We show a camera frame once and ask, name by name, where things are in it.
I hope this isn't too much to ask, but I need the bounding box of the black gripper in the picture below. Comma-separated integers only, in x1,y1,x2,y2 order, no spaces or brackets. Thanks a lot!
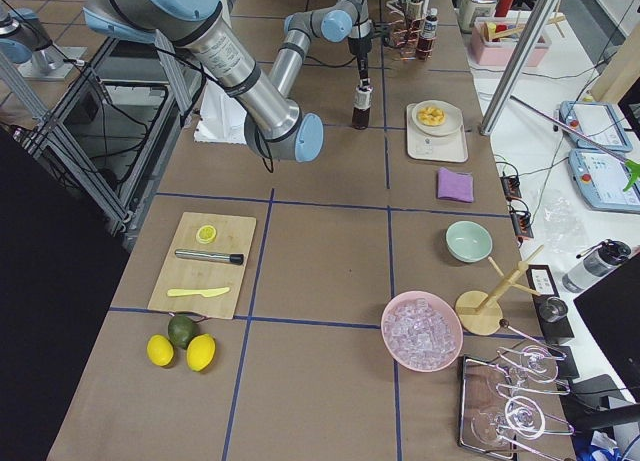
348,35,372,89

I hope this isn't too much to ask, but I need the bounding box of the tea bottle white cap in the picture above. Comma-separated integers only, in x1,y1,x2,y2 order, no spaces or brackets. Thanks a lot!
350,84,375,131

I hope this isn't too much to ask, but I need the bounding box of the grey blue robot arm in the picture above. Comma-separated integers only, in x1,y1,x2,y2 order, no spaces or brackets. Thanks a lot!
84,0,372,162

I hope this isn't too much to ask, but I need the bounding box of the wine glass holder tray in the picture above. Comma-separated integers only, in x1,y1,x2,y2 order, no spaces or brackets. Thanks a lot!
457,319,575,460

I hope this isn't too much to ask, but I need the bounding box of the beige round plate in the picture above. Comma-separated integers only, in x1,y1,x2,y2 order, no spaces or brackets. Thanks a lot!
410,100,463,136

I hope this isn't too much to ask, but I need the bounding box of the pink storage bin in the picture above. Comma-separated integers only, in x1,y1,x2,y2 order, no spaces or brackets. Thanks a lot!
471,21,551,67

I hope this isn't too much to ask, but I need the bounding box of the purple folded cloth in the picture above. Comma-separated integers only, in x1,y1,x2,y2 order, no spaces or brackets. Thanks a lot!
436,167,474,203

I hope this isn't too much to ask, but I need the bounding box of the green ceramic bowl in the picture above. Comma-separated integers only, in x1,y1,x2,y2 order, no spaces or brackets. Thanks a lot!
445,220,493,263

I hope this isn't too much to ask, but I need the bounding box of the metal muddler black tip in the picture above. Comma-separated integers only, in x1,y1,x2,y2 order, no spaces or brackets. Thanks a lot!
174,249,245,266

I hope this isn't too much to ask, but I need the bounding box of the lemon half slice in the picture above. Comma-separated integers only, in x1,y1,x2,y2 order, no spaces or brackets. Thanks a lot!
195,224,217,244

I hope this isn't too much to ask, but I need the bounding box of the teach pendant tablet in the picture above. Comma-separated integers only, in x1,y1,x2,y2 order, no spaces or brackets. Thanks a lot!
568,149,639,214
559,101,632,153

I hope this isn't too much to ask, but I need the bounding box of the wooden cutting board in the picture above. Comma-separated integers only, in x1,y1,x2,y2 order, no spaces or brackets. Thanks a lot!
148,212,256,319

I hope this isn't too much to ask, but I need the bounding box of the pink bowl with ice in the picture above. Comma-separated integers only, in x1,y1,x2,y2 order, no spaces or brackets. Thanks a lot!
381,291,463,373

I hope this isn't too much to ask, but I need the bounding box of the wooden mug tree stand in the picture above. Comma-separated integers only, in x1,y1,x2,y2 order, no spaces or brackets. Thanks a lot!
455,245,544,336

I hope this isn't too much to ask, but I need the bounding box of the yellow plastic knife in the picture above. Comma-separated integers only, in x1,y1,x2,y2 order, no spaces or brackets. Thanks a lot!
166,287,231,298

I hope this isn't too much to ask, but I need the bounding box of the metal rod stand green clip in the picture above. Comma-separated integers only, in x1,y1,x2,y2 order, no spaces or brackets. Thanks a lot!
509,95,639,191

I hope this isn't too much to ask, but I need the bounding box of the grey water bottle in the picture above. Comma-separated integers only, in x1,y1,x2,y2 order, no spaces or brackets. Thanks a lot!
562,239,631,293

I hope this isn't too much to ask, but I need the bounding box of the small metal cup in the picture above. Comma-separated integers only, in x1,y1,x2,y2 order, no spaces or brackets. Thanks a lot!
538,296,568,323

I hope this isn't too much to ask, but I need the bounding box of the green lime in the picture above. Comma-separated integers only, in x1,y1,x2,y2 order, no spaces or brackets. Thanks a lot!
167,314,199,350

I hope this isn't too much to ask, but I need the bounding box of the yellow lemon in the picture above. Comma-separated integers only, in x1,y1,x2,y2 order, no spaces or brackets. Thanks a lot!
187,334,216,372
146,334,174,367

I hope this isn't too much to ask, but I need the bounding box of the copper wire bottle rack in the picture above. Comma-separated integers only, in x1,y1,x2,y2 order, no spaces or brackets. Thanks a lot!
382,0,426,60

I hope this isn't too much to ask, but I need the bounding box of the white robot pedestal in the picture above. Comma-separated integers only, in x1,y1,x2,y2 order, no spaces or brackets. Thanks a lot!
194,81,246,145

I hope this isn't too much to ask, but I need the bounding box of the aluminium frame post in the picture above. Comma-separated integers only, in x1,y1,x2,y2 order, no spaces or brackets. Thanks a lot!
479,0,559,136

